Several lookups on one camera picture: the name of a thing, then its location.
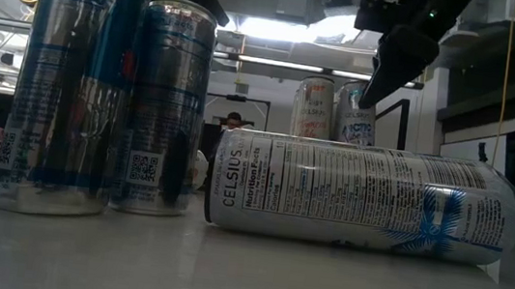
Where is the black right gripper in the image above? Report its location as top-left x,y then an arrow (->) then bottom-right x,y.
344,0 -> 475,121

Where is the Celsius Arctic Vibe can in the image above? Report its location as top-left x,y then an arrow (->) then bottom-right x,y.
329,77 -> 383,148

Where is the Celsius can with pineapple print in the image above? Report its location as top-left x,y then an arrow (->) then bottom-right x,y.
289,73 -> 339,142

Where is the small silver blue Red Bull can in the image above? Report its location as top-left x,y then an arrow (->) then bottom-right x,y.
107,0 -> 222,221
0,0 -> 152,226

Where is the grey ceiling box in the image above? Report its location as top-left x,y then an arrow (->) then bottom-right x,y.
273,0 -> 314,25

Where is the long ceiling light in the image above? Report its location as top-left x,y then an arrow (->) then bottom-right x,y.
210,49 -> 426,92

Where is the person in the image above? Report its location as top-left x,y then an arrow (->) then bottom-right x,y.
222,110 -> 245,132

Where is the Celsius can with blue palm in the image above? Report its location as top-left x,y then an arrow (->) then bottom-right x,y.
200,124 -> 515,271

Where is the wooden shelf with black frame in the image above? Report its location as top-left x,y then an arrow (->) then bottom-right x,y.
372,94 -> 413,152

